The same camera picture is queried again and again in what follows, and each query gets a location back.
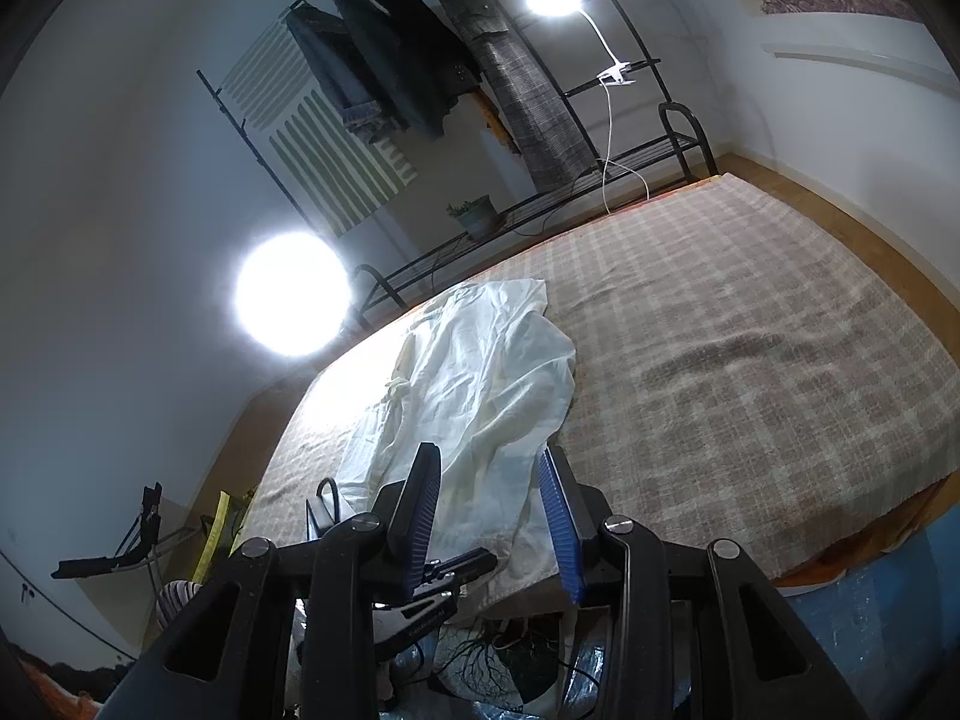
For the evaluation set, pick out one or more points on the black coat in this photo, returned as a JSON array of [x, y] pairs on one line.
[[420, 22]]

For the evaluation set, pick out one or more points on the white shirt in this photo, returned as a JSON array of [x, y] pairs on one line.
[[480, 390]]

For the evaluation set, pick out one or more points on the small potted plant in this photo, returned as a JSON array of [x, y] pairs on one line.
[[480, 217]]

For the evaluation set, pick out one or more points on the orange garment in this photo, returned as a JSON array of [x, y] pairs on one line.
[[495, 124]]

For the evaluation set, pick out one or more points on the blue plastic sheet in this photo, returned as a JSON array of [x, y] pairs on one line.
[[862, 630]]

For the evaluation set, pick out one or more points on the green striped wall cloth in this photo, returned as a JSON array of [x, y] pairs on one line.
[[322, 165]]

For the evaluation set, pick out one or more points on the black stand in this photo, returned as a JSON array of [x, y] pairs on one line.
[[90, 566]]

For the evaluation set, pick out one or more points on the white bag with branch print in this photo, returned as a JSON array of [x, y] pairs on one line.
[[480, 660]]

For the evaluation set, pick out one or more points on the yellow frame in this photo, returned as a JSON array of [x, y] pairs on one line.
[[217, 532]]

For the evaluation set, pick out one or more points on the grey plaid coat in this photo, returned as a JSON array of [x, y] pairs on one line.
[[532, 112]]

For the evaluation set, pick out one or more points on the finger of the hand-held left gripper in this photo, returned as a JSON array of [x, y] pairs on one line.
[[465, 566], [435, 601]]

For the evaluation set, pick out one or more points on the black metal clothes rack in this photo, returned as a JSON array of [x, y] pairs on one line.
[[600, 176]]

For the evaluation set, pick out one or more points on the dark hanging jackets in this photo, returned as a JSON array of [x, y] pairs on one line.
[[382, 52]]

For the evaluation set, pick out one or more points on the beige checked bed cover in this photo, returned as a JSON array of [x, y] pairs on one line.
[[750, 315]]

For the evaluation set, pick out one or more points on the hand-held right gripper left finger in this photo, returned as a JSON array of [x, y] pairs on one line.
[[420, 510]]

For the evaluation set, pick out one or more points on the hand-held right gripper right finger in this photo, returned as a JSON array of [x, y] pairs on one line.
[[559, 525]]

